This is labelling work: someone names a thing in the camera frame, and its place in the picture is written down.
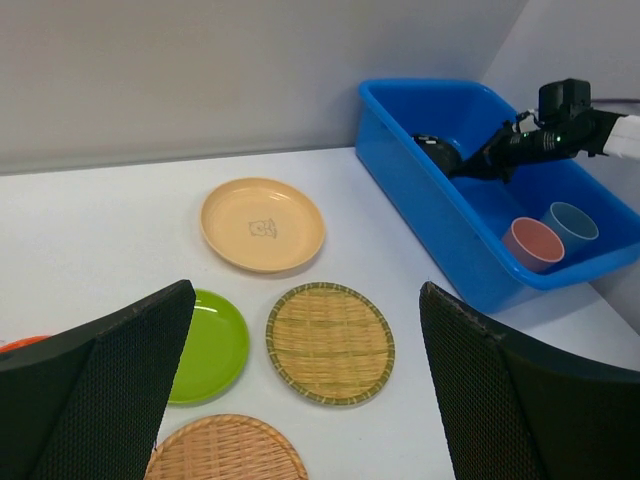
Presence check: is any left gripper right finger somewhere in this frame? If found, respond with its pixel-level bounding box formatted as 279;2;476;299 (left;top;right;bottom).
419;282;639;479

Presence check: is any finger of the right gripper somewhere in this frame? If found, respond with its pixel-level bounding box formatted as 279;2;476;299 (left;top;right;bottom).
446;146;510;183

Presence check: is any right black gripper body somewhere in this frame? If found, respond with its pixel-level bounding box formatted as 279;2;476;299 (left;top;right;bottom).
492;122;565;173

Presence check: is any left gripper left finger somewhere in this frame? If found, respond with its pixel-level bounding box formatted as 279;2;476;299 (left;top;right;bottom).
1;280;196;479

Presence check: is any black round bowl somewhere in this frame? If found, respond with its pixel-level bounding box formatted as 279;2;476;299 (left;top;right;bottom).
412;134;463;176

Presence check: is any pink plastic cup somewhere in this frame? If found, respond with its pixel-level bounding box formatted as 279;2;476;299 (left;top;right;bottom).
502;217;565;273

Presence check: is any blue plastic cup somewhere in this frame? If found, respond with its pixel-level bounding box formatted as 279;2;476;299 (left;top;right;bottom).
540;202;599;256

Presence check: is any brown woven bamboo tray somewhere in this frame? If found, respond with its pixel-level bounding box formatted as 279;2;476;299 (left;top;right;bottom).
145;414;309;479

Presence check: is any green-rimmed bamboo tray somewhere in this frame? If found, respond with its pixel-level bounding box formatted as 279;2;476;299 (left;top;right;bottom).
265;282;395;407

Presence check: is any beige plastic plate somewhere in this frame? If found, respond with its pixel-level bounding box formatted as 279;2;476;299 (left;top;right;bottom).
200;177;326;273

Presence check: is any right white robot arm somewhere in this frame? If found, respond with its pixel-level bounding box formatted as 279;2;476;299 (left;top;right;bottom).
437;79;639;183

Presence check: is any blue plastic bin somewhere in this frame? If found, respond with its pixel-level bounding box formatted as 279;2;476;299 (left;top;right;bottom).
356;79;639;313

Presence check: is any orange plastic plate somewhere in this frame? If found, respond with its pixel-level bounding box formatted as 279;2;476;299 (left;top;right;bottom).
0;335;48;353

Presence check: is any green plastic plate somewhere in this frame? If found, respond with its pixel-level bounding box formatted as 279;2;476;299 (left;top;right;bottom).
168;289;250;405

